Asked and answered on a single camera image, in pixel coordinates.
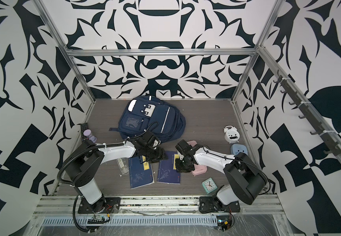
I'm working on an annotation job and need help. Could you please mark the black corrugated cable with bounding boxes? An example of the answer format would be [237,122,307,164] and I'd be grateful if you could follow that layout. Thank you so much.
[72,194,112,234]

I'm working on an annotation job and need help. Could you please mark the clear plastic pen box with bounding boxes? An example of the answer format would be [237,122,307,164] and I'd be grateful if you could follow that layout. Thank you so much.
[116,158,129,175]

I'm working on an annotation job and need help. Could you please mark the green square alarm clock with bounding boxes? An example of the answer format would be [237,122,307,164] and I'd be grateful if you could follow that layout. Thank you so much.
[202,178,218,194]

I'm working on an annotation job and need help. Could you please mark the small purple bottle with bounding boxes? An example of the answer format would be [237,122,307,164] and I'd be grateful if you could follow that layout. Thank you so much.
[83,129,97,143]

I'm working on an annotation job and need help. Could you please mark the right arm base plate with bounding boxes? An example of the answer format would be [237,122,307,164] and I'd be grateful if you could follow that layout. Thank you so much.
[199,196,241,214]

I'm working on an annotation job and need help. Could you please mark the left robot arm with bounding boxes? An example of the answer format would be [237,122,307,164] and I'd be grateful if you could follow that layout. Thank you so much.
[57,130,168,212]

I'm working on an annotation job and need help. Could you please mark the pink pencil case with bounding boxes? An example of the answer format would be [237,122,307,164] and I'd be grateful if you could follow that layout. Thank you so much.
[187,141,207,177]

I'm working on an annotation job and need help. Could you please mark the light blue small case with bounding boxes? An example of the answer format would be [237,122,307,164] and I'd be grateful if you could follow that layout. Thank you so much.
[230,143,248,156]

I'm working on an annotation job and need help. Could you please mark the blue book yellow label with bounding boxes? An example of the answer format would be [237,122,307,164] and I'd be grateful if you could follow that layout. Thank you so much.
[128,156,154,189]

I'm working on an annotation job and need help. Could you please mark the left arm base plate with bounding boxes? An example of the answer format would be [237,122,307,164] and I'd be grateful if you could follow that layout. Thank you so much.
[77,197,121,214]

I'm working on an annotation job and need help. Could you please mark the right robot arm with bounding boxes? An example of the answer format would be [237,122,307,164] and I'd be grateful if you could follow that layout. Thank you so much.
[175,140,268,205]

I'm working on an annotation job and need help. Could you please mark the wall hook rail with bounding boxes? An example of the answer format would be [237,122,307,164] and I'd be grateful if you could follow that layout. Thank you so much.
[274,75,341,156]

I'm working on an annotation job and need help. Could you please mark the navy blue student backpack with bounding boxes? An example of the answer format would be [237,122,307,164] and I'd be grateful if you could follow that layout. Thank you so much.
[109,95,186,143]

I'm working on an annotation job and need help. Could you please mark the purple book yellow label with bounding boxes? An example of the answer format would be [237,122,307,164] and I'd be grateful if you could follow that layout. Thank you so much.
[157,151,181,184]

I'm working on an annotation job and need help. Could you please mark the aluminium frame rail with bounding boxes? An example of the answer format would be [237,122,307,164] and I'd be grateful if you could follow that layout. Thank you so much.
[34,194,285,216]

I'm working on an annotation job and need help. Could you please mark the black remote control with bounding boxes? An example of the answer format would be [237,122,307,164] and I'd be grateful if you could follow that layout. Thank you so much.
[80,123,88,143]

